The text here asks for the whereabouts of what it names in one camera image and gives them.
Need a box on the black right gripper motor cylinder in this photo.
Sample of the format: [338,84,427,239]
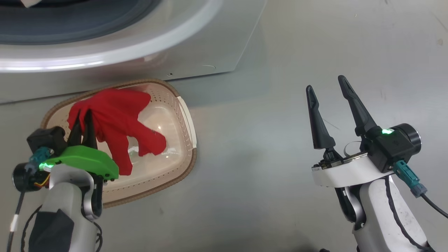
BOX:
[395,123,422,154]

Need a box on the cream perforated laundry basket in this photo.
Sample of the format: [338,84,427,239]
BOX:
[40,79,197,209]

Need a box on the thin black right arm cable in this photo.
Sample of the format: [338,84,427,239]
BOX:
[384,175,433,252]

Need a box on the white front-load washing machine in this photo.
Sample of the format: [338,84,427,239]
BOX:
[0,0,267,104]

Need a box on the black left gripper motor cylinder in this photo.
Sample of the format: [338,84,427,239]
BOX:
[13,163,49,192]

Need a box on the right camera cable teal plug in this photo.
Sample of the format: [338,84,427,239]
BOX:
[393,160,448,219]

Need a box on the camera cable teal plug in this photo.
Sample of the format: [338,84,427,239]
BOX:
[6,147,55,252]
[393,160,448,219]

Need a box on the left camera cable teal plug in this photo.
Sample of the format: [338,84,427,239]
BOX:
[6,147,55,252]

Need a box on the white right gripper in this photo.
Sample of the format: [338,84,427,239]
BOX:
[306,75,395,188]

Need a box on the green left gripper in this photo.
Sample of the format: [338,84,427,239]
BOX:
[44,109,120,182]

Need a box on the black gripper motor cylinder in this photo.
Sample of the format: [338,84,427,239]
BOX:
[13,163,49,192]
[395,123,422,154]

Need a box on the red garment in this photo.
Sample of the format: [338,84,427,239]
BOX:
[68,88,167,176]

